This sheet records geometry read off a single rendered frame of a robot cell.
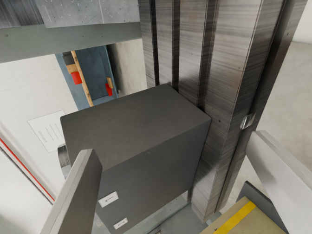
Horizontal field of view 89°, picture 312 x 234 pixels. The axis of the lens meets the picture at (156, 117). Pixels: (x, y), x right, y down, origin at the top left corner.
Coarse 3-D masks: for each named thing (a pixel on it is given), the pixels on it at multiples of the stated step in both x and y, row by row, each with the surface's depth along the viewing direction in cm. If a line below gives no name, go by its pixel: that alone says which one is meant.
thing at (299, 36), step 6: (306, 6) 16; (306, 12) 17; (300, 18) 17; (306, 18) 17; (300, 24) 17; (306, 24) 17; (300, 30) 17; (306, 30) 17; (294, 36) 18; (300, 36) 18; (306, 36) 17; (300, 42) 18; (306, 42) 18
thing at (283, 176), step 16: (256, 144) 10; (272, 144) 9; (256, 160) 10; (272, 160) 8; (288, 160) 8; (272, 176) 8; (288, 176) 7; (304, 176) 7; (272, 192) 9; (288, 192) 7; (304, 192) 7; (288, 208) 8; (304, 208) 7; (288, 224) 8; (304, 224) 7
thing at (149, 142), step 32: (128, 96) 27; (160, 96) 27; (64, 128) 21; (96, 128) 21; (128, 128) 21; (160, 128) 21; (192, 128) 21; (64, 160) 19; (128, 160) 18; (160, 160) 21; (192, 160) 28; (128, 192) 22; (160, 192) 28; (96, 224) 26; (128, 224) 29
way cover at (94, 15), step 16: (48, 0) 40; (64, 0) 40; (80, 0) 40; (96, 0) 40; (112, 0) 39; (128, 0) 39; (48, 16) 42; (64, 16) 42; (80, 16) 42; (96, 16) 42; (128, 16) 41
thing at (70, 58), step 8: (104, 48) 342; (64, 56) 326; (72, 56) 333; (104, 56) 367; (72, 64) 344; (104, 64) 395; (72, 72) 347; (80, 72) 329; (80, 80) 359; (112, 80) 383; (112, 88) 414; (88, 96) 361; (104, 96) 454; (112, 96) 450
